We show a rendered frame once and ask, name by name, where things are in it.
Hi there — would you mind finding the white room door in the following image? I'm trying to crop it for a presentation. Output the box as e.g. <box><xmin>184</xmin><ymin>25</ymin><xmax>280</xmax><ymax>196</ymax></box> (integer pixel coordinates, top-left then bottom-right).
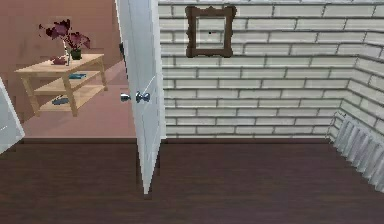
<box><xmin>114</xmin><ymin>0</ymin><xmax>167</xmax><ymax>196</ymax></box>

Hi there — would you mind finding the dark blue flat object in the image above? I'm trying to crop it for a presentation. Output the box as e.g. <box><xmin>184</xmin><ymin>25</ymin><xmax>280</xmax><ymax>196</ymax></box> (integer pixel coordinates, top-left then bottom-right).
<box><xmin>51</xmin><ymin>95</ymin><xmax>70</xmax><ymax>106</ymax></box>

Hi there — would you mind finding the clear glass vase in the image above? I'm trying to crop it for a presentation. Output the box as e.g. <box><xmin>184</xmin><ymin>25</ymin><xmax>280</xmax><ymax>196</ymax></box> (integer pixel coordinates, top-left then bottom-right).
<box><xmin>63</xmin><ymin>40</ymin><xmax>73</xmax><ymax>67</ymax></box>

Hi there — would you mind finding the light wooden shelf table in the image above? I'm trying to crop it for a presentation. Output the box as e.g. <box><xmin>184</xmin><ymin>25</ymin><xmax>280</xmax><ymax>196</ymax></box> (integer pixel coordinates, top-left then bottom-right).
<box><xmin>14</xmin><ymin>53</ymin><xmax>109</xmax><ymax>118</ymax></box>

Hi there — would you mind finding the dark red house plant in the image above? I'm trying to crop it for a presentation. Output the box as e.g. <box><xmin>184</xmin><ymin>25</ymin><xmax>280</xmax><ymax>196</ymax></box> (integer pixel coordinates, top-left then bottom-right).
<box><xmin>38</xmin><ymin>18</ymin><xmax>92</xmax><ymax>61</ymax></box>

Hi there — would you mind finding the dark red flat object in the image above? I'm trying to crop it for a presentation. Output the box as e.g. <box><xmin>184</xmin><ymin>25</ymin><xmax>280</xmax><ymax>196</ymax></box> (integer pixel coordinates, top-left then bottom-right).
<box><xmin>50</xmin><ymin>55</ymin><xmax>68</xmax><ymax>66</ymax></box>

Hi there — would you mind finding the white ribbed radiator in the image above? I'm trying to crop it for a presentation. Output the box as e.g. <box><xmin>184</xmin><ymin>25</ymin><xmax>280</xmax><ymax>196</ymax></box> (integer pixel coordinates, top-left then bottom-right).
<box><xmin>327</xmin><ymin>111</ymin><xmax>384</xmax><ymax>194</ymax></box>

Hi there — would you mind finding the white door panel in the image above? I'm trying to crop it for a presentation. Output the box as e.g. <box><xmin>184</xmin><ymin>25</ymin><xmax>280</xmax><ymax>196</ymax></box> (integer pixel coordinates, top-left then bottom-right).
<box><xmin>0</xmin><ymin>77</ymin><xmax>26</xmax><ymax>155</ymax></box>

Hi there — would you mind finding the dark brown picture frame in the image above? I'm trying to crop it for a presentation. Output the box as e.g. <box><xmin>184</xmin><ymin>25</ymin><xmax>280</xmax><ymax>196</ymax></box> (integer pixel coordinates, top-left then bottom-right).
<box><xmin>185</xmin><ymin>4</ymin><xmax>238</xmax><ymax>59</ymax></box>

